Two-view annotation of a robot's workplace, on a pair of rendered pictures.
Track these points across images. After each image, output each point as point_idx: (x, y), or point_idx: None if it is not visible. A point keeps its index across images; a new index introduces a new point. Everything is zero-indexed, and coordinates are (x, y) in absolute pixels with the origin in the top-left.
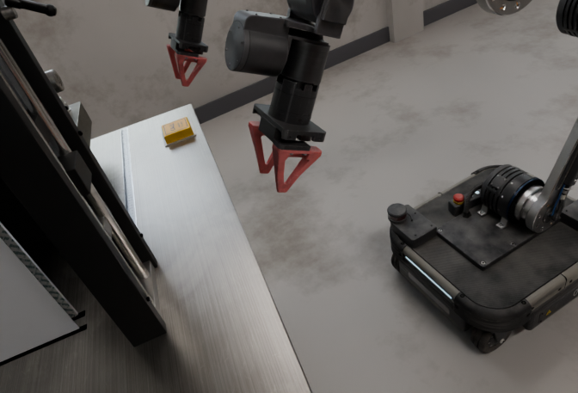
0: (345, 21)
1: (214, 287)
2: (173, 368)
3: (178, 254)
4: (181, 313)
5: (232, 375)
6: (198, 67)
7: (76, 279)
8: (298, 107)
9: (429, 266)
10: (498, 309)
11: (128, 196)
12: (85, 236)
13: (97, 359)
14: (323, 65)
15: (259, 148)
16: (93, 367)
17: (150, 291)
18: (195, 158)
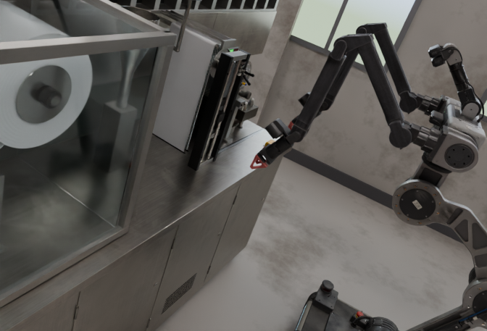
0: (294, 141)
1: (216, 177)
2: (188, 175)
3: (221, 165)
4: (203, 172)
5: (195, 187)
6: None
7: None
8: (271, 151)
9: (306, 314)
10: None
11: (232, 144)
12: (206, 128)
13: (179, 159)
14: (285, 148)
15: None
16: (176, 159)
17: (204, 161)
18: (263, 156)
